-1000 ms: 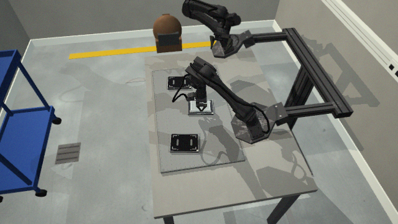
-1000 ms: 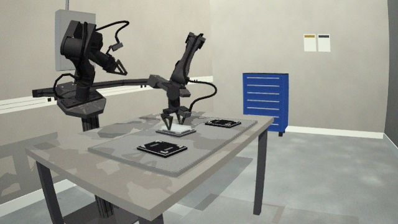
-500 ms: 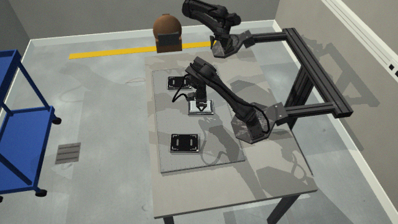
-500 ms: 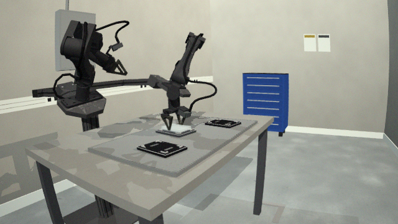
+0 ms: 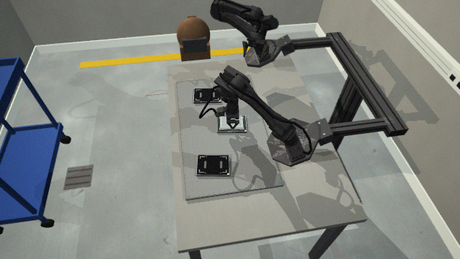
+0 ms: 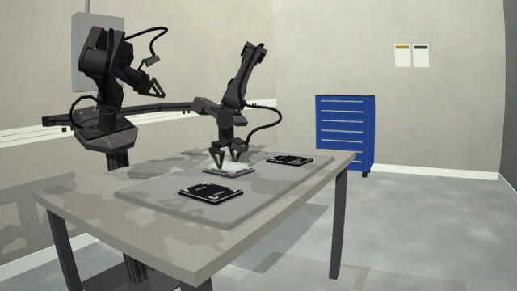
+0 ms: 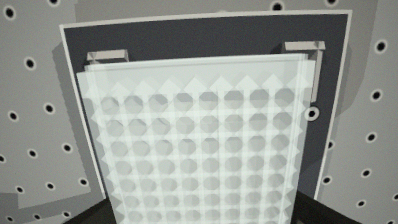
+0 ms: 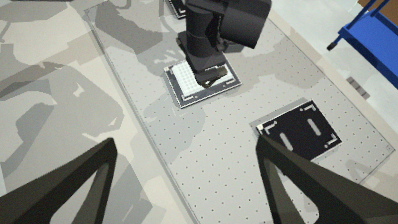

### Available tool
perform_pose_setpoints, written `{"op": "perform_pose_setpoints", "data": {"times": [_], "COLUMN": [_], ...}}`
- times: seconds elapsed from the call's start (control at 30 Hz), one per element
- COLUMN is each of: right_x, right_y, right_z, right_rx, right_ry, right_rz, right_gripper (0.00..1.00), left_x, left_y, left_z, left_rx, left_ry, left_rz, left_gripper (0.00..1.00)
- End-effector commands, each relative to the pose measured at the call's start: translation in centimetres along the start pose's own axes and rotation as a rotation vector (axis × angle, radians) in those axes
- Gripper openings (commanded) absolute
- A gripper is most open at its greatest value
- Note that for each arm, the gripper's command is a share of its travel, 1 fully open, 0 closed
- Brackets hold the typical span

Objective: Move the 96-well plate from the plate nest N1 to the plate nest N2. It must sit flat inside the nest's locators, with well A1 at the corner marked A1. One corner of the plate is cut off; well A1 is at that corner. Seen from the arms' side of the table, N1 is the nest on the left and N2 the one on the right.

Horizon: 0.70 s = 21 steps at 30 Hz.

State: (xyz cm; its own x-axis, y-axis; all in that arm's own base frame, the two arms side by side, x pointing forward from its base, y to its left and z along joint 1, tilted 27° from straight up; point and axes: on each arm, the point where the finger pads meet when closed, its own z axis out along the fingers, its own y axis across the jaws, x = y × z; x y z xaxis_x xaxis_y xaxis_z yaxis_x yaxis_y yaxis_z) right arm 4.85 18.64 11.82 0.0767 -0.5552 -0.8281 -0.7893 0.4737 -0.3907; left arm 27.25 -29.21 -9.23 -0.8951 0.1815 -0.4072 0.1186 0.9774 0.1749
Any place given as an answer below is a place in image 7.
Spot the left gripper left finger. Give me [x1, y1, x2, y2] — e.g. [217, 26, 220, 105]
[63, 197, 117, 224]

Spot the white well plate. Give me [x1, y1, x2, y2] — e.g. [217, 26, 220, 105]
[77, 53, 316, 224]

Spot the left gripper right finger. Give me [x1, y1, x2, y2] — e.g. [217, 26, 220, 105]
[290, 190, 362, 224]

